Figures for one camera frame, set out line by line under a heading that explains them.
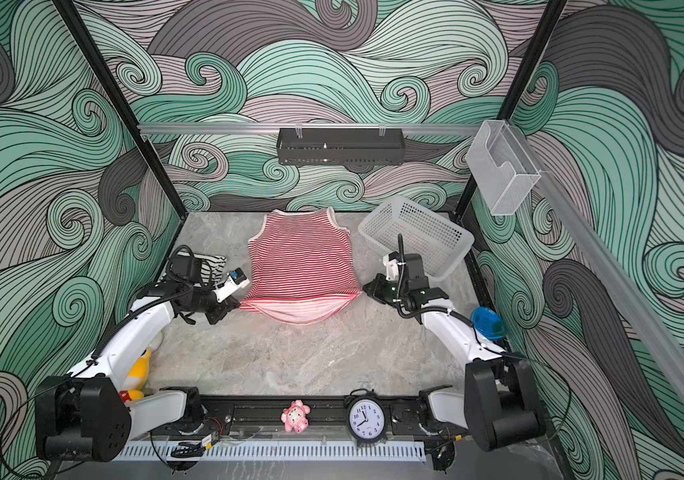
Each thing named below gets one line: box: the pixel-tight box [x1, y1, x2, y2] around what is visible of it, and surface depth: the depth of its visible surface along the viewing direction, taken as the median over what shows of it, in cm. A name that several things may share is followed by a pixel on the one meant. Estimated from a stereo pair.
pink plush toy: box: [281, 400, 311, 433], surface depth 73 cm
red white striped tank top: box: [240, 206, 362, 325], surface depth 105 cm
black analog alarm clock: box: [344, 388, 388, 447], surface depth 73 cm
